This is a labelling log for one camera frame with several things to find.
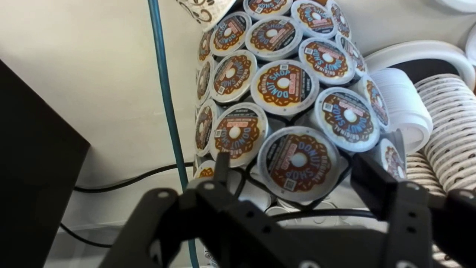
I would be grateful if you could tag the coffee pod gripper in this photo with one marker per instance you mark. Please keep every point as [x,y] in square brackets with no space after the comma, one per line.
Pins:
[299,164]

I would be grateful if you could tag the patterned paper cup tipped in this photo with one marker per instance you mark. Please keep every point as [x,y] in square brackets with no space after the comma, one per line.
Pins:
[206,12]

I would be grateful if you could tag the wire coffee pod stand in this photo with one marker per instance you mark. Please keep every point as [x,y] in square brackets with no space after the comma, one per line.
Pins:
[269,64]

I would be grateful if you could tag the black Keurig coffee maker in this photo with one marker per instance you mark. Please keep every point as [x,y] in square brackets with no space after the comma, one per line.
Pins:
[40,160]

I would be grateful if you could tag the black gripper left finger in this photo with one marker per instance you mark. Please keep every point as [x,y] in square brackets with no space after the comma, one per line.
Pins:
[236,233]

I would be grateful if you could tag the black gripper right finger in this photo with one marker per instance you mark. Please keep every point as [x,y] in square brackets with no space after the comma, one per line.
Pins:
[401,206]

